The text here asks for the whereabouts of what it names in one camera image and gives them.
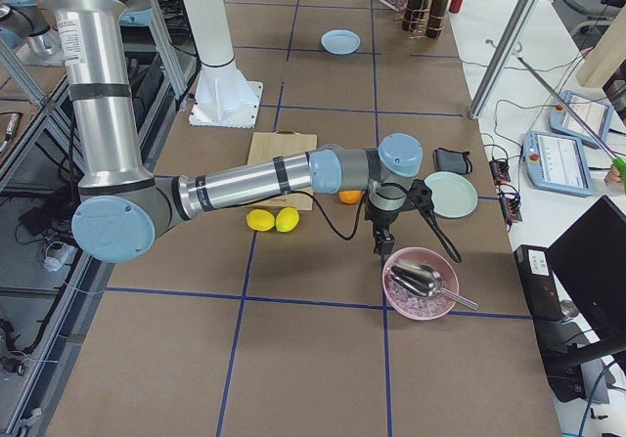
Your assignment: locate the black computer monitor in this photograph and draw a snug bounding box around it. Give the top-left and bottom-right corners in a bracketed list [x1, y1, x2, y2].
[547, 196, 625, 332]

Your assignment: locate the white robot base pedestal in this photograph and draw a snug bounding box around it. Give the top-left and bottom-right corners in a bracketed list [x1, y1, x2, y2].
[183, 0, 263, 129]

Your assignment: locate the dark wine bottle right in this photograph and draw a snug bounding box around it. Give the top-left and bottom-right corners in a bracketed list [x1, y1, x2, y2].
[425, 0, 449, 39]

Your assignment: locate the green tipped stick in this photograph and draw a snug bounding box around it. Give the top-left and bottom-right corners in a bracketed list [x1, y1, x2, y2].
[516, 56, 625, 184]

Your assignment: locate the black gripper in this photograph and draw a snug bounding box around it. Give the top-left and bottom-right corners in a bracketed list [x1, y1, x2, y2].
[365, 193, 406, 255]

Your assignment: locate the steel scoop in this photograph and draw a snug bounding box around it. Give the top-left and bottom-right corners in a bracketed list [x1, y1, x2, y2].
[390, 261, 478, 311]

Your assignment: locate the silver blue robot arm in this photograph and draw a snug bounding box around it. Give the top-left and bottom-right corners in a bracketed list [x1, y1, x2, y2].
[41, 0, 423, 263]

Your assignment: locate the black computer box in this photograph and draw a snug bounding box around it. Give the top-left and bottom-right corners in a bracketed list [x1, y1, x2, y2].
[514, 244, 587, 403]

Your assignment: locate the yellow lemon right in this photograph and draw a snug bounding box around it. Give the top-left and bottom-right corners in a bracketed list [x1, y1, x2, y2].
[275, 207, 300, 233]

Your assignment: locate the orange fruit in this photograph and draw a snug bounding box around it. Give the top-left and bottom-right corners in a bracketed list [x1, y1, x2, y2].
[338, 190, 364, 205]

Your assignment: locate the aluminium frame post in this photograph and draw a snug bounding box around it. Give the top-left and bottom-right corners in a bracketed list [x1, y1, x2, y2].
[469, 0, 539, 119]

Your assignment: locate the pale green plate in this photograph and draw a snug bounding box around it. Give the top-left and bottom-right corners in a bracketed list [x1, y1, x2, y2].
[425, 171, 478, 219]

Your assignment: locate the teach pendant near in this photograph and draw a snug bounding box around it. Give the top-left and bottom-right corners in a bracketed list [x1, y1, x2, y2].
[522, 131, 595, 197]

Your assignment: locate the pink bowl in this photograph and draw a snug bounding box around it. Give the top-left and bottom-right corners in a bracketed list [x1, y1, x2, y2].
[382, 247, 459, 321]

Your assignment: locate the dark grey cloth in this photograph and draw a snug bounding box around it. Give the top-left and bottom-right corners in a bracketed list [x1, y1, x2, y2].
[433, 148, 473, 175]

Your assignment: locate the teach pendant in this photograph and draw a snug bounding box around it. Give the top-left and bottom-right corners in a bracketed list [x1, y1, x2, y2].
[522, 131, 595, 197]
[548, 90, 614, 149]

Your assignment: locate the teach pendant far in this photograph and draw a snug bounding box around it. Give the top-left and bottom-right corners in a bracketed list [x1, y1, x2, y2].
[548, 90, 614, 149]

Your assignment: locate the dark wine bottle left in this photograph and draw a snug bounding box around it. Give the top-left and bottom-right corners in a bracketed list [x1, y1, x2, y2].
[402, 0, 423, 31]

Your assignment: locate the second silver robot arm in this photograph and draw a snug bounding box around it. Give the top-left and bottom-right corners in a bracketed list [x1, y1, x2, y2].
[1, 0, 61, 60]

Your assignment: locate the yellow lemon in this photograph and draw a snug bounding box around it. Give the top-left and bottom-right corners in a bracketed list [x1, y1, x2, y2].
[246, 209, 275, 232]
[275, 207, 300, 233]

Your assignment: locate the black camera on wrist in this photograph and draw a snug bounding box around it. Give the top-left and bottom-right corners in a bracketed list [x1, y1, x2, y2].
[409, 179, 434, 217]

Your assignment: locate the light blue plate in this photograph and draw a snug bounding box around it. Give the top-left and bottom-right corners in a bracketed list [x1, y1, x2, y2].
[320, 29, 361, 56]

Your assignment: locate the dark wine bottle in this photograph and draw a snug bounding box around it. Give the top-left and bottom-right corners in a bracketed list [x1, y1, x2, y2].
[402, 0, 423, 31]
[425, 0, 449, 39]

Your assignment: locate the wooden cutting board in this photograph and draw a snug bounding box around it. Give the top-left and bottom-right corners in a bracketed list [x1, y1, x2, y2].
[247, 131, 318, 211]

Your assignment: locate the yellow lemon left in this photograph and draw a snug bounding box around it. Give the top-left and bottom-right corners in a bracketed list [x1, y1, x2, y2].
[246, 209, 275, 232]

